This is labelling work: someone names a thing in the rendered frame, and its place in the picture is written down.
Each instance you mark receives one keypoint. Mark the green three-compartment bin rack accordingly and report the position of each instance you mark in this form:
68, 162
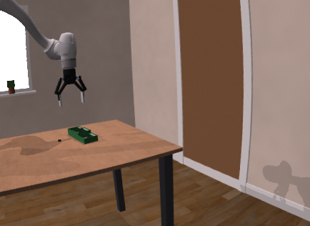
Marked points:
80, 133

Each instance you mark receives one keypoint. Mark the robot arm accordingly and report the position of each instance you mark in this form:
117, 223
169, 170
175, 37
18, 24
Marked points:
64, 49

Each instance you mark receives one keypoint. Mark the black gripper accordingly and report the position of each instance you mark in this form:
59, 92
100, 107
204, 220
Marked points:
70, 79

